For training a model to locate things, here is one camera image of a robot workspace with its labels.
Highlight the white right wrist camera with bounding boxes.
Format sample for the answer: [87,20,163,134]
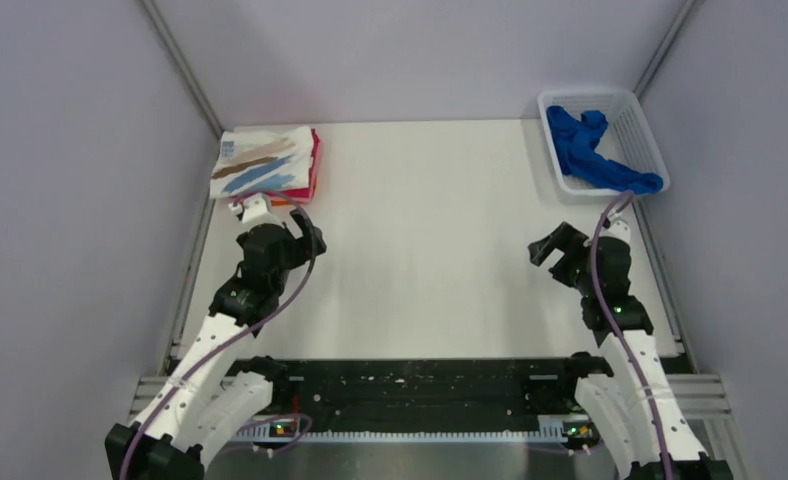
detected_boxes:
[599,216,632,244]

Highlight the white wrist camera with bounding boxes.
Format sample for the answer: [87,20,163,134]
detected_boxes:
[229,194,282,228]
[599,216,632,244]

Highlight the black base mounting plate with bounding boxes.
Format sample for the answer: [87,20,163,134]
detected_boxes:
[265,353,614,434]

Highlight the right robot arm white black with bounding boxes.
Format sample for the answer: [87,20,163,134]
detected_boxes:
[528,221,734,479]

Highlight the white striped folded t shirt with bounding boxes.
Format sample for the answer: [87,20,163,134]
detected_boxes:
[209,126,316,199]

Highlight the blue t shirt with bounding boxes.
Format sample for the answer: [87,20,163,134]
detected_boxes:
[546,105,664,195]

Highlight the white plastic basket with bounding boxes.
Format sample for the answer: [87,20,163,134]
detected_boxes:
[537,86,670,203]

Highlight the orange folded t shirt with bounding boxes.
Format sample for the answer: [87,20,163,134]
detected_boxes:
[270,198,308,208]

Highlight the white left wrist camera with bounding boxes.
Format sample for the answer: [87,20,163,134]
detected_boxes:
[229,194,282,228]

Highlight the white slotted cable duct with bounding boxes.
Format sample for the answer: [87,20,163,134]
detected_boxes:
[231,421,567,445]

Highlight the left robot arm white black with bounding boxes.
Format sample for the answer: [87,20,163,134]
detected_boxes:
[104,206,326,479]

